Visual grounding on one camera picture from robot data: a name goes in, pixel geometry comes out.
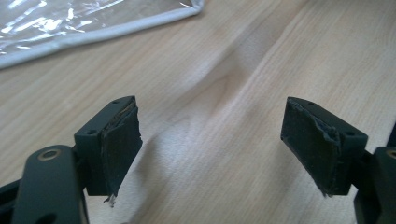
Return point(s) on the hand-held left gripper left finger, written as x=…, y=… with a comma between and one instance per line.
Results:
x=106, y=149

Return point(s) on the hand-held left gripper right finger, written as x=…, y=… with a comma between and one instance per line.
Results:
x=323, y=149

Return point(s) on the clear plastic bag white trim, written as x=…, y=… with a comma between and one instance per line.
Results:
x=56, y=21

